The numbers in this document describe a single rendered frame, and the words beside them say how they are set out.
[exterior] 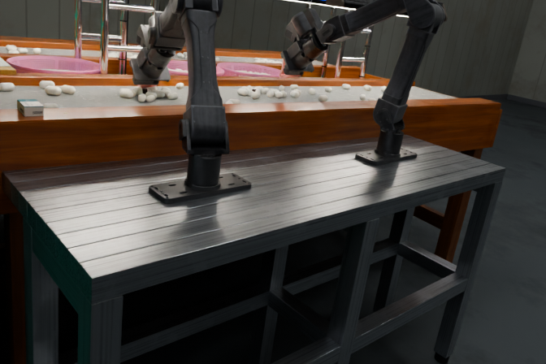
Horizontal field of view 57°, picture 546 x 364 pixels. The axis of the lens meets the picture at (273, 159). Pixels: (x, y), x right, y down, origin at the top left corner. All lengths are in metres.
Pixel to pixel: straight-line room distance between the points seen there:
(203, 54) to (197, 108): 0.11
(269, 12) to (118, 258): 3.93
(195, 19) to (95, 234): 0.45
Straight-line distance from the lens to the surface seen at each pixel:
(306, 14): 1.47
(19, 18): 3.58
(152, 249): 0.77
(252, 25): 4.44
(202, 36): 1.00
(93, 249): 0.77
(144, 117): 1.12
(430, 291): 1.52
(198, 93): 0.96
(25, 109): 1.07
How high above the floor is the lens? 1.04
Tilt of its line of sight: 18 degrees down
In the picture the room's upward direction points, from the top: 8 degrees clockwise
